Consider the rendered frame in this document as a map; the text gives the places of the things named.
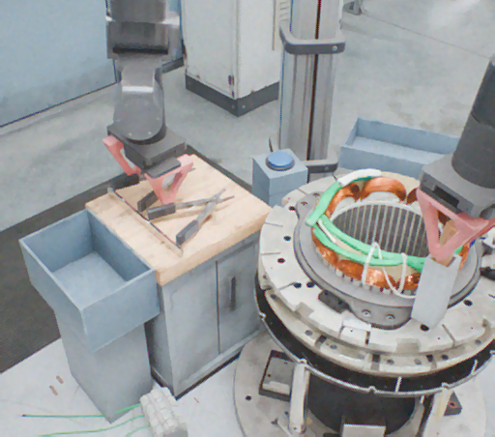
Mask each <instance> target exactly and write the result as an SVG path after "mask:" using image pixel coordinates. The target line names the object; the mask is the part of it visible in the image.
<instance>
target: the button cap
mask: <svg viewBox="0 0 495 437"><path fill-rule="evenodd" d="M291 163H292V158H291V155H290V154H288V153H286V152H281V151H278V152H273V153H271V154H270V155H269V156H268V164H270V165H272V166H275V167H286V166H289V165H290V164H291Z"/></svg>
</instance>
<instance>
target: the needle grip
mask: <svg viewBox="0 0 495 437"><path fill-rule="evenodd" d="M453 225H454V219H450V220H448V222H446V224H445V227H444V229H443V232H442V236H441V238H440V241H439V244H440V246H442V245H443V244H445V243H447V242H448V241H449V240H450V239H451V238H452V237H453V236H454V234H456V233H457V232H458V229H457V228H456V227H455V226H453ZM453 254H454V252H453V253H452V254H450V255H449V256H448V257H445V258H444V259H443V260H438V259H437V258H436V257H433V259H431V260H435V261H437V263H439V264H441V265H443V266H445V267H447V268H448V267H449V265H450V263H451V258H452V256H453Z"/></svg>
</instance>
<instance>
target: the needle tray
mask: <svg viewBox="0 0 495 437"><path fill-rule="evenodd" d="M458 140H459V136H457V135H452V134H446V133H441V132H437V131H427V130H422V129H416V128H411V127H410V126H406V125H401V124H397V123H391V122H386V121H381V120H375V119H370V118H365V117H360V116H357V117H356V119H355V121H354V123H353V125H352V127H351V130H349V131H348V132H347V134H346V136H345V138H344V140H343V143H342V145H341V149H340V158H339V167H343V169H347V170H353V171H359V170H368V169H372V170H378V171H380V172H388V173H396V174H399V175H402V176H407V177H412V178H415V180H419V178H420V175H421V172H422V167H423V166H424V165H426V164H428V163H430V162H432V161H435V160H438V159H440V158H442V157H444V156H446V155H449V154H451V152H453V151H454V150H455V148H456V145H457V142H458Z"/></svg>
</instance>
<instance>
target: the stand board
mask: <svg viewBox="0 0 495 437"><path fill-rule="evenodd" d="M190 158H191V159H192V160H193V166H192V167H191V169H192V168H193V167H196V170H195V171H191V172H190V173H188V175H187V177H186V178H185V180H184V181H183V184H181V185H180V187H179V189H178V191H177V195H176V197H175V199H174V203H181V202H188V201H193V200H200V199H205V198H211V197H212V196H214V195H215V193H217V192H218V191H220V190H222V189H226V191H225V192H224V193H223V194H222V196H219V198H221V199H222V198H225V197H229V196H232V195H235V198H232V199H229V200H227V201H224V202H222V203H219V204H217V205H216V206H215V207H214V210H216V221H215V222H212V220H211V219H210V218H207V217H205V218H204V221H203V222H202V223H201V225H200V226H199V230H197V231H196V232H195V233H193V235H192V236H191V237H190V238H189V239H188V240H186V241H185V242H184V243H183V244H182V245H178V246H180V247H182V249H183V250H184V257H182V258H180V257H179V256H178V255H177V254H175V253H174V252H173V251H172V250H171V249H170V248H169V247H167V246H166V245H165V244H164V243H163V242H162V241H160V240H159V239H158V238H157V237H156V236H154V235H153V233H151V232H150V231H149V230H148V229H147V228H146V227H145V226H143V224H140V223H139V222H138V220H137V219H136V218H134V217H133V216H132V215H131V214H130V213H129V212H126V211H125V210H124V209H123V207H122V206H121V205H119V204H118V203H117V202H116V201H115V200H114V199H112V198H110V197H109V196H108V193H107V194H106V195H105V196H103V197H100V198H97V199H95V200H93V201H91V202H89V203H86V209H88V207H89V209H90V210H91V211H92V212H93V213H95V214H96V215H97V216H98V217H100V218H101V219H102V220H103V222H104V223H105V224H106V225H107V226H109V227H110V228H111V229H112V230H114V231H115V232H116V233H117V234H118V236H119V237H120V238H121V239H122V240H124V241H125V242H126V243H128V244H129V245H130V246H131V248H132V249H133V250H134V251H135V252H137V253H138V254H139V255H141V256H142V257H143V258H144V259H145V260H146V262H147V263H148V264H149V265H150V266H152V267H153V268H155V269H156V278H157V282H158V283H159V284H160V285H164V284H166V283H168V282H169V281H171V280H173V279H175V278H176V277H179V276H181V275H183V274H184V273H185V272H187V271H188V270H190V269H192V268H195V267H196V266H198V265H200V264H201V263H203V262H205V261H208V259H209V258H211V257H213V256H215V255H216V254H218V253H220V252H223V251H224V250H226V249H228V248H230V246H232V245H235V244H236V243H238V242H240V241H242V240H243V239H244V238H247V237H248V236H250V235H252V233H254V232H255V231H257V230H260V229H262V227H263V224H264V223H265V219H266V217H267V215H268V214H269V213H270V212H271V210H273V209H271V207H270V206H268V205H267V204H265V203H264V202H263V201H261V200H260V199H257V198H256V197H254V196H253V195H251V193H250V192H248V191H247V190H245V189H243V188H241V187H240V186H238V185H237V184H235V183H234V181H232V180H230V179H229V178H227V177H226V176H224V175H223V174H221V173H219V172H217V171H216V170H215V169H214V168H213V167H212V166H211V165H210V164H207V163H206V162H204V161H203V160H201V159H200V158H198V157H197V156H190ZM151 190H153V189H152V187H151V185H150V184H149V182H148V180H145V182H139V185H136V186H132V187H128V188H124V189H117V190H116V191H117V192H118V193H119V195H120V196H121V197H123V198H124V199H125V200H126V201H127V202H129V203H131V204H132V206H133V207H134V209H135V210H137V204H136V202H137V201H139V200H140V199H142V198H144V197H145V196H146V195H148V193H149V192H150V191H151ZM200 213H201V212H200V206H198V207H192V209H190V210H187V209H185V210H180V211H176V214H172V215H169V216H165V217H161V218H154V219H151V223H153V224H154V225H155V226H156V227H158V228H159V229H160V230H161V231H162V232H163V233H165V235H166V236H167V237H169V238H170V239H171V240H173V241H174V242H175V243H176V237H175V236H176V233H178V232H179V231H180V230H181V229H183V228H184V227H186V226H187V225H188V224H189V223H190V222H191V220H192V219H196V218H197V217H198V216H199V215H200Z"/></svg>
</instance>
